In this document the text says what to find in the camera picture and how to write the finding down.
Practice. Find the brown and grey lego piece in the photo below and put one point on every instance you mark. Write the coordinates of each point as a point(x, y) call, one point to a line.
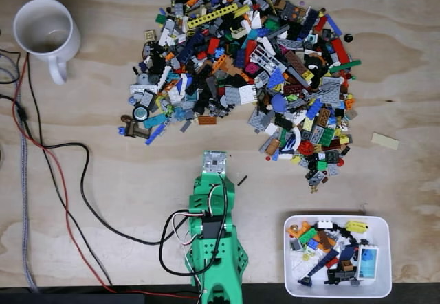
point(272, 145)

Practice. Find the small black lego rod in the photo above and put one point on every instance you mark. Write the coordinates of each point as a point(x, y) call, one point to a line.
point(242, 180)

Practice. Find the orange lego piece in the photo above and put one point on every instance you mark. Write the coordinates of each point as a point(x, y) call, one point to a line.
point(297, 229)

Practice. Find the orange brown lego plate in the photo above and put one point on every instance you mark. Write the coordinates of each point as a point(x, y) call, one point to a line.
point(207, 120)

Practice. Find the grey studded lego plate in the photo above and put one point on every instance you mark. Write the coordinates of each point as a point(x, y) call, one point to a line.
point(259, 121)

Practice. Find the green lego brick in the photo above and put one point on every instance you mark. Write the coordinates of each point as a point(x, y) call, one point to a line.
point(307, 236)

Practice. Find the blue long lego plate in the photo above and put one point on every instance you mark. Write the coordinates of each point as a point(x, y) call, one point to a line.
point(155, 134)

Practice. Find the white lego arch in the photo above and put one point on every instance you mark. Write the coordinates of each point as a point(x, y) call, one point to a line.
point(297, 137)

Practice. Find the red round lego piece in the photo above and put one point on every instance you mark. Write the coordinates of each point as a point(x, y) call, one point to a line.
point(306, 148)

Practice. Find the white lego brick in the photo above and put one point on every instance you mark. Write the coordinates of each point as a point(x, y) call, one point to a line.
point(325, 224)

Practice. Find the teal lego plate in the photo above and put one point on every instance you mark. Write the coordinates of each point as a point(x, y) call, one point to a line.
point(153, 121)

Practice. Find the white square lego plate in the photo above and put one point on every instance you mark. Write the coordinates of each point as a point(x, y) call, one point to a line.
point(247, 94)

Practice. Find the blue lego dome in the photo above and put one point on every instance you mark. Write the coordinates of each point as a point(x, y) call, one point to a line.
point(279, 104)

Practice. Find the green square lego plate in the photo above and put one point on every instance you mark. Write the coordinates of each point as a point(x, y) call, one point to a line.
point(326, 136)

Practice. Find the yellow lego piece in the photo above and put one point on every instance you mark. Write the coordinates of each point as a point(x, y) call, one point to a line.
point(357, 226)

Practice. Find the tan flat lego plate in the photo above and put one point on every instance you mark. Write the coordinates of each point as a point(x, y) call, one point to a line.
point(385, 141)

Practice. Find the green long lego plate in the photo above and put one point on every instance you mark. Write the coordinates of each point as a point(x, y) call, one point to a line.
point(345, 66)

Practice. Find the white plastic bin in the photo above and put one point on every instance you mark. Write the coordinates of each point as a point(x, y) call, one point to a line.
point(381, 283)

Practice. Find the red long lego brick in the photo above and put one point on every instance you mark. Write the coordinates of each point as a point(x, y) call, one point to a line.
point(340, 49)

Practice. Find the black round lego piece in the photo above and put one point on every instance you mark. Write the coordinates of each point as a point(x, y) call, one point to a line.
point(349, 38)

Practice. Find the dark blue long piece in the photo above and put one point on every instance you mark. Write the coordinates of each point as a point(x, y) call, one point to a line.
point(319, 266)

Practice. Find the black wheel silver hub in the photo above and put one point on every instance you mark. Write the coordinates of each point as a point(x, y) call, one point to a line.
point(141, 113)

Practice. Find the light grey holed plate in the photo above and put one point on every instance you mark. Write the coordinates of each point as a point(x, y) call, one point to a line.
point(143, 88)

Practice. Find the grey ridged wedge plate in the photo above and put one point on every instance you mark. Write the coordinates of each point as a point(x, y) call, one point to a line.
point(332, 90)

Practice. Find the light blue printed tile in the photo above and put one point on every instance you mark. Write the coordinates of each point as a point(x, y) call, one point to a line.
point(368, 262)

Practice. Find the tan printed square tile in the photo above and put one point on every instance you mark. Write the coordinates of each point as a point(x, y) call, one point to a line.
point(150, 35)

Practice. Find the yellow long technic beam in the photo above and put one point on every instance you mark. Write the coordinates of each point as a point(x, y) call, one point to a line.
point(213, 16)

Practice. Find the white ceramic mug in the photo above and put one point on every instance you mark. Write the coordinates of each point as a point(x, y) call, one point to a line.
point(44, 32)

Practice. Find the camera circuit board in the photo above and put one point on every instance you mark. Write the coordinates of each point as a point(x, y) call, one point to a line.
point(214, 162)

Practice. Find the white lego window frame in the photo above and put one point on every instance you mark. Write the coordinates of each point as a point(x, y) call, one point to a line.
point(271, 64)

